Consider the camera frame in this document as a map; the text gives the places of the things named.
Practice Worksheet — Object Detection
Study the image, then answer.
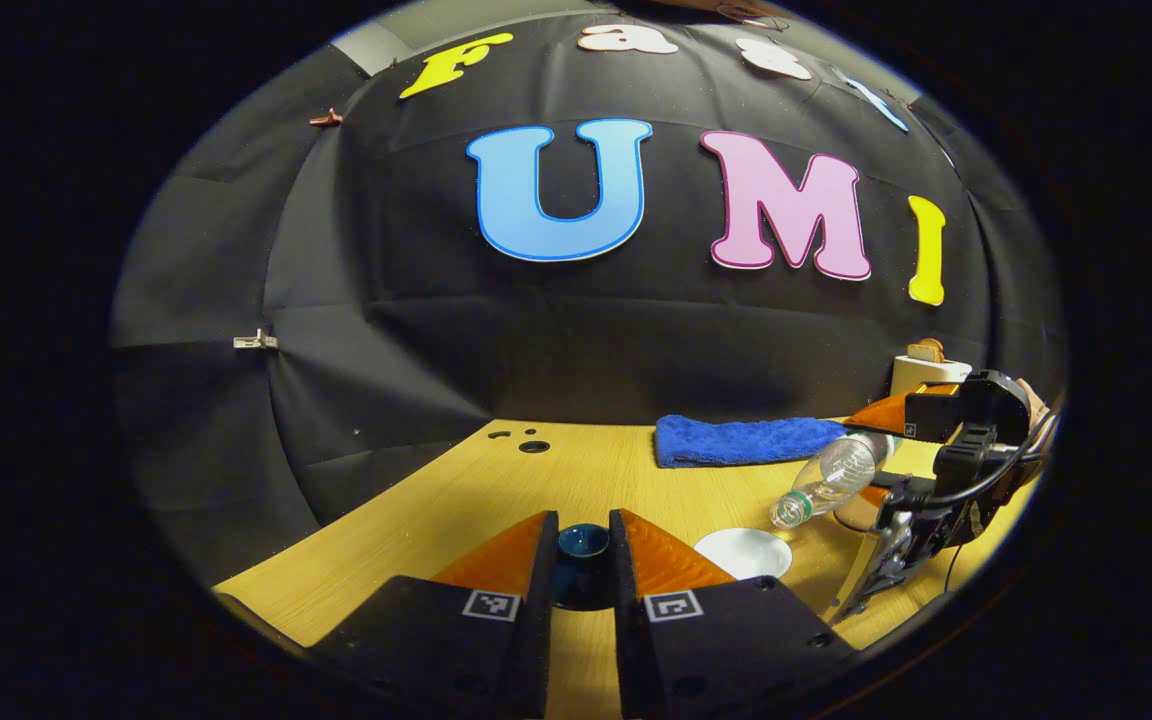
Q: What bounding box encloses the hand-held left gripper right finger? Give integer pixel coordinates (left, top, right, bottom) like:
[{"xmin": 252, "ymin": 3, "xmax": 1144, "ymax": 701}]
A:
[{"xmin": 608, "ymin": 508, "xmax": 862, "ymax": 720}]

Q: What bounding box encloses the black backdrop cloth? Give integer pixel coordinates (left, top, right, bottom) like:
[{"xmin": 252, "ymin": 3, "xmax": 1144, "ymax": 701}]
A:
[{"xmin": 111, "ymin": 10, "xmax": 1067, "ymax": 586}]

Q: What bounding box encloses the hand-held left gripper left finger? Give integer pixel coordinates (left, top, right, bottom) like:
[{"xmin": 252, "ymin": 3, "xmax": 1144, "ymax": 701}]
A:
[{"xmin": 306, "ymin": 510, "xmax": 561, "ymax": 720}]

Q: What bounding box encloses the clear plastic water bottle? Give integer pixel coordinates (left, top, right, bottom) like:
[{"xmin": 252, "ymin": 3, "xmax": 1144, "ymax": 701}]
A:
[{"xmin": 769, "ymin": 430, "xmax": 895, "ymax": 531}]

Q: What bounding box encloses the black cable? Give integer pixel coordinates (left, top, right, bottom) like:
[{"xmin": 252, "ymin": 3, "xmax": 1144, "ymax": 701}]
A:
[{"xmin": 891, "ymin": 420, "xmax": 1052, "ymax": 596}]

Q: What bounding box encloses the blue towel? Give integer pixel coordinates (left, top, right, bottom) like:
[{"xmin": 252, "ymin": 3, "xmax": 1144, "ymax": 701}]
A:
[{"xmin": 654, "ymin": 414, "xmax": 849, "ymax": 469}]

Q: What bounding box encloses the white toaster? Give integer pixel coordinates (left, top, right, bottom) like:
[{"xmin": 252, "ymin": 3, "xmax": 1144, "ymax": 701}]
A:
[{"xmin": 890, "ymin": 353, "xmax": 973, "ymax": 398}]

